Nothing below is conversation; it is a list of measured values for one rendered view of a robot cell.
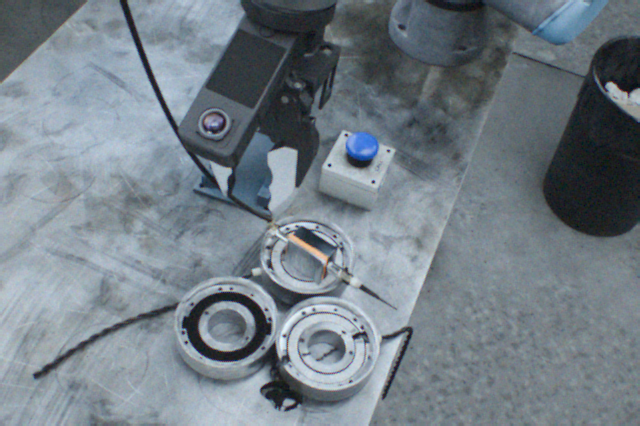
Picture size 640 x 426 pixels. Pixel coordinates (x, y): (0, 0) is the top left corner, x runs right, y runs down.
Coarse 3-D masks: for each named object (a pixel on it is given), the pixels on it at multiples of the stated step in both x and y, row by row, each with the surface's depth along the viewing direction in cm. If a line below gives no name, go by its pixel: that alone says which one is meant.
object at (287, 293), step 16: (288, 224) 85; (304, 224) 85; (320, 224) 85; (336, 224) 84; (272, 240) 84; (336, 240) 85; (352, 256) 82; (272, 272) 81; (288, 272) 81; (352, 272) 81; (272, 288) 80; (288, 288) 79; (336, 288) 80
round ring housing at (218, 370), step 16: (192, 288) 77; (208, 288) 79; (224, 288) 79; (240, 288) 79; (256, 288) 78; (224, 304) 78; (240, 304) 78; (272, 304) 77; (176, 320) 75; (208, 320) 77; (224, 320) 79; (240, 320) 79; (272, 320) 77; (176, 336) 74; (208, 336) 75; (272, 336) 75; (192, 352) 74; (256, 352) 75; (272, 352) 76; (192, 368) 74; (208, 368) 73; (224, 368) 72; (240, 368) 73; (256, 368) 75
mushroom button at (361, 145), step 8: (352, 136) 89; (360, 136) 89; (368, 136) 89; (352, 144) 88; (360, 144) 88; (368, 144) 88; (376, 144) 88; (352, 152) 88; (360, 152) 87; (368, 152) 87; (376, 152) 88
